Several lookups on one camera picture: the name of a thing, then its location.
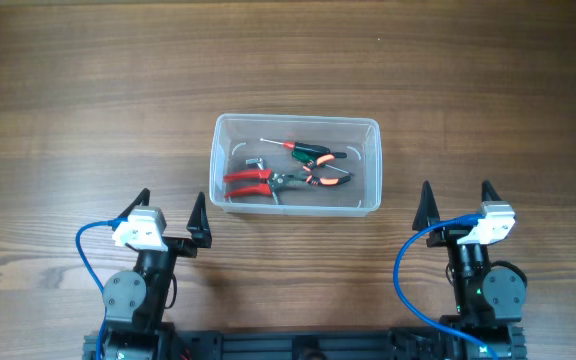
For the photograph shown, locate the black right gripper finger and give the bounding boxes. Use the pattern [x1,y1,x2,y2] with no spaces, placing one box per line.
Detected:
[412,180,440,231]
[481,180,501,202]

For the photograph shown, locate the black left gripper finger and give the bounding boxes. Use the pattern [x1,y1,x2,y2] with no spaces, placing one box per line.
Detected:
[186,192,212,239]
[118,188,150,218]

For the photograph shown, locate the clear plastic container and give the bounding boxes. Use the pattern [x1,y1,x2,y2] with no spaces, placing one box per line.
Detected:
[210,113,383,217]

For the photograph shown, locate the silver L-shaped socket wrench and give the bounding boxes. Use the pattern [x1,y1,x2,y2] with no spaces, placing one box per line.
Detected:
[246,157,280,205]

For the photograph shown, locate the red handled cutters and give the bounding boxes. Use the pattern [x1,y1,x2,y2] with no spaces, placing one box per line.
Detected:
[223,169,306,198]

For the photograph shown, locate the orange black needle-nose pliers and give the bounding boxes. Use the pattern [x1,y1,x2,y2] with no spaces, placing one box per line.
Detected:
[292,152,352,186]

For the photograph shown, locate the green handled screwdriver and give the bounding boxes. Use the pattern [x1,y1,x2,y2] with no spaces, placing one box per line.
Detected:
[291,150,352,175]

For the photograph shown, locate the black red-collar screwdriver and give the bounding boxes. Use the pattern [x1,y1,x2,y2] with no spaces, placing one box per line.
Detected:
[260,138,331,156]

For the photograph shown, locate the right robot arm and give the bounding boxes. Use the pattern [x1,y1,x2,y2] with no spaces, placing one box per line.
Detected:
[419,181,528,359]

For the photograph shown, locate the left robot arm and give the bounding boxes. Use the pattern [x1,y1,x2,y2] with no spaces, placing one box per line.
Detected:
[75,188,212,360]

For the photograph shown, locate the blue right cable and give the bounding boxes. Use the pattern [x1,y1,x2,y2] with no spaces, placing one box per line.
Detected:
[392,213,499,360]

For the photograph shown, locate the blue cable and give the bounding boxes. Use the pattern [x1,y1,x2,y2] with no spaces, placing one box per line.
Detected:
[74,218,129,360]
[392,213,499,360]

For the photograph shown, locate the blue left cable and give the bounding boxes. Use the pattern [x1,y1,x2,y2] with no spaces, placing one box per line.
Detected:
[74,218,129,360]

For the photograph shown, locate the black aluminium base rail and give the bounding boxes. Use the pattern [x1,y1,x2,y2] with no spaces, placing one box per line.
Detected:
[82,327,528,360]

